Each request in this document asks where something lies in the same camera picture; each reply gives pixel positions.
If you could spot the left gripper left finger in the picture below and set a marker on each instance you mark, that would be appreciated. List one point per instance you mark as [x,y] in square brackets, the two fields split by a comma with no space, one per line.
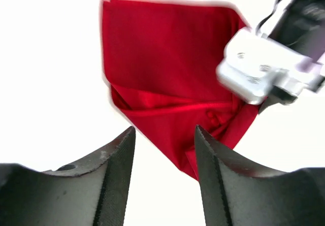
[90,191]

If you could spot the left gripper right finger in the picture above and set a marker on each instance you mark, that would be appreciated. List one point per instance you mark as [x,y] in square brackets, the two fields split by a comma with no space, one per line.
[238,191]

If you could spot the red cloth napkin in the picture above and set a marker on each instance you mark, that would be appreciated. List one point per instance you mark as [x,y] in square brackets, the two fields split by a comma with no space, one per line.
[160,61]

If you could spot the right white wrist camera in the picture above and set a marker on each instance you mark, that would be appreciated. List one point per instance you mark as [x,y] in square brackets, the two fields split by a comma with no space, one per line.
[256,68]

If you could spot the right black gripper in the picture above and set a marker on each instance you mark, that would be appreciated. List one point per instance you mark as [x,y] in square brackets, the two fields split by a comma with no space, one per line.
[300,28]

